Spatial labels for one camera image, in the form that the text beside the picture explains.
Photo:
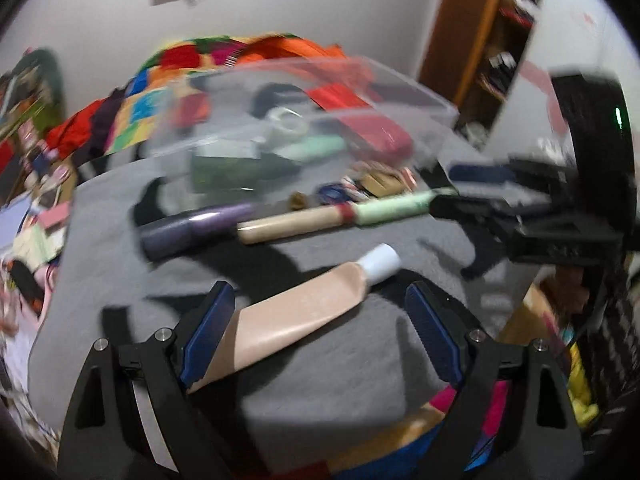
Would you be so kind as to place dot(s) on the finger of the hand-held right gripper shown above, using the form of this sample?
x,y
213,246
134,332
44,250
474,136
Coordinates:
x,y
480,172
465,207

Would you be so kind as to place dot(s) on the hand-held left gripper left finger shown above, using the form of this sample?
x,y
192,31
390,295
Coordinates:
x,y
210,332

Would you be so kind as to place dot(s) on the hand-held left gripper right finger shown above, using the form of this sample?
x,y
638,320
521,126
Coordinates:
x,y
432,332

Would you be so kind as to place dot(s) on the slim pale green tube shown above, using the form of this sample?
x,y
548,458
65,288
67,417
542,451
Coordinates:
x,y
400,206

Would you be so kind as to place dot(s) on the beige tube white cap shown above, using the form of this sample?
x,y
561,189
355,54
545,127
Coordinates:
x,y
295,312

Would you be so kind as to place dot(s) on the purple bottle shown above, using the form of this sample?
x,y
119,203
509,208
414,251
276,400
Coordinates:
x,y
195,227

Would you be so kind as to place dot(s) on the red foil pouch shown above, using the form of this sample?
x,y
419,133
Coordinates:
x,y
377,132

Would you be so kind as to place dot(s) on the slim beige tube red band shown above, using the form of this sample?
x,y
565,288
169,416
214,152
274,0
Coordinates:
x,y
290,224

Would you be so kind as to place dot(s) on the mint green tube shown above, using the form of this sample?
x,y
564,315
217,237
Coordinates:
x,y
310,150

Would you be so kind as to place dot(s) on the dark green pump bottle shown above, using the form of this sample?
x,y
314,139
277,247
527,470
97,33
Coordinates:
x,y
275,169

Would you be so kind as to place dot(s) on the clear plastic storage box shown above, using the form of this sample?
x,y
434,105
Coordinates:
x,y
250,110

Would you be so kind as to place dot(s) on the person's right hand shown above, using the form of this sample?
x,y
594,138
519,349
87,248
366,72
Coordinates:
x,y
565,287

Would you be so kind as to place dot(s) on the grey black blanket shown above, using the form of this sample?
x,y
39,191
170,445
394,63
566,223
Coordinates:
x,y
310,385

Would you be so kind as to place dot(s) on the blue white packet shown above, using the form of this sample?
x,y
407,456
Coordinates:
x,y
332,193

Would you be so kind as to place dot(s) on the white door with stickers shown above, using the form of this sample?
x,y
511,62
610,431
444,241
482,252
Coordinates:
x,y
565,25

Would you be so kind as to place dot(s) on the wooden wardrobe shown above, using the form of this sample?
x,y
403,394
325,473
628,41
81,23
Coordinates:
x,y
475,35

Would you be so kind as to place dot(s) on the small brown object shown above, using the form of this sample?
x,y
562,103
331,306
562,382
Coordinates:
x,y
298,201

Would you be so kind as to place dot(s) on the white tape roll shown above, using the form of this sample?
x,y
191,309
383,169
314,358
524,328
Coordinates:
x,y
287,121

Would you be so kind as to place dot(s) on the orange puffer jacket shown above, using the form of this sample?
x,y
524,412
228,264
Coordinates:
x,y
300,50

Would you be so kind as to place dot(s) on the light blue book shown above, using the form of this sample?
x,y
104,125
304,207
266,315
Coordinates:
x,y
15,220

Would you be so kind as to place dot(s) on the red jacket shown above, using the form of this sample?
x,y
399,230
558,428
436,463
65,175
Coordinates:
x,y
80,130

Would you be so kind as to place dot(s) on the colourful patchwork quilt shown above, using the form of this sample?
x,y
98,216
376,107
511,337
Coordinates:
x,y
160,90

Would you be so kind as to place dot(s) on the grey green pillow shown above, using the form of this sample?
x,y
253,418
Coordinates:
x,y
42,80

